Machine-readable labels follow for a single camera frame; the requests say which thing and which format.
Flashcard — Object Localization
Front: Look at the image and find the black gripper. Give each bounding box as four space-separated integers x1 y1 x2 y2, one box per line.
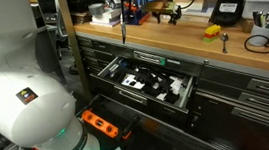
152 5 184 28

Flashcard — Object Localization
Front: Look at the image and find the grey metal drawer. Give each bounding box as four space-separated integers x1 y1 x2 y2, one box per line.
87 47 203 127

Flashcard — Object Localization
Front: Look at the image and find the black shallow drawer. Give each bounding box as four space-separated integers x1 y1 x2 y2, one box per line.
73 89 145 149

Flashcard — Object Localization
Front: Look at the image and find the colourful toy brick stack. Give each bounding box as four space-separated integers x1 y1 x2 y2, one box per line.
201 24 223 44

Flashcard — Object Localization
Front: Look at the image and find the black device white label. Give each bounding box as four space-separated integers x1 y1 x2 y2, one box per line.
206 0 253 29

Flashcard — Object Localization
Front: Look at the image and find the silver foil bag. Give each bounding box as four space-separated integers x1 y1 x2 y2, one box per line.
104 0 123 11

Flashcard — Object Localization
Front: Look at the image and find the white book stack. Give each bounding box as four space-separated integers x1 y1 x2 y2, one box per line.
89 7 123 27

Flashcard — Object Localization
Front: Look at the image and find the metal spoon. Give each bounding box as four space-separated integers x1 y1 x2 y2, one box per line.
220 32 232 55

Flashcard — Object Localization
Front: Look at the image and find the lavender flat book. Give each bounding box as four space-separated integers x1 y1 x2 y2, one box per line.
90 17 122 30

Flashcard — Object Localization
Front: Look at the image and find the white paper sheet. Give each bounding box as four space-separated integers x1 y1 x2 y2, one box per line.
169 76 186 95

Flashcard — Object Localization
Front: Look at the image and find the white card blue print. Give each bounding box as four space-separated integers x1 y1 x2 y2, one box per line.
119 72 146 92

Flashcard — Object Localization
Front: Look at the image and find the black electronics box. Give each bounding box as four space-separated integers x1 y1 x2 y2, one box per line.
65 0 107 16

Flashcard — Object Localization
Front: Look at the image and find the stack of brown folders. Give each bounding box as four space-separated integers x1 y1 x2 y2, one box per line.
70 9 94 25

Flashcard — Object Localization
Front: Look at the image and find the white cup with pens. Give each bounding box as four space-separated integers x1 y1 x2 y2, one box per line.
245 9 269 48

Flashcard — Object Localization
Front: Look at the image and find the grey tool cabinet workbench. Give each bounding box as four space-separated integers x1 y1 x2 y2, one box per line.
73 2 269 150

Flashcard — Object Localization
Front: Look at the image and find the orange spirit level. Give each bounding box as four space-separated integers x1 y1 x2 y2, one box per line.
79 106 121 143

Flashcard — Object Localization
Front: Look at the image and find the olive wrist camera box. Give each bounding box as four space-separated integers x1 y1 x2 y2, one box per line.
144 0 178 17

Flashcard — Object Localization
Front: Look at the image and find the grey duct tape roll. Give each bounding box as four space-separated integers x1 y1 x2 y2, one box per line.
87 2 106 18

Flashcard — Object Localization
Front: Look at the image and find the black coiled cable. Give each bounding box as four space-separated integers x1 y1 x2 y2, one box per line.
242 28 269 56

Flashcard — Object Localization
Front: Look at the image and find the brown vertical post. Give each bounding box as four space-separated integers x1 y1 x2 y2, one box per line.
55 0 94 105

